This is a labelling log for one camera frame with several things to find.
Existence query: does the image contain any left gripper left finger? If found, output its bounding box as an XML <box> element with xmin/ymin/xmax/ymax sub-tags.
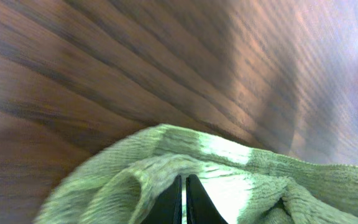
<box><xmin>142</xmin><ymin>175</ymin><xmax>182</xmax><ymax>224</ymax></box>

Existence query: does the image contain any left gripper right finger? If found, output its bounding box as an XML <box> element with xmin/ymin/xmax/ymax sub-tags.
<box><xmin>186</xmin><ymin>174</ymin><xmax>227</xmax><ymax>224</ymax></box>

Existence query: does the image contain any light green microfiber cloth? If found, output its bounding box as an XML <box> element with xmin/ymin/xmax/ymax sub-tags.
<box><xmin>35</xmin><ymin>124</ymin><xmax>358</xmax><ymax>223</ymax></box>

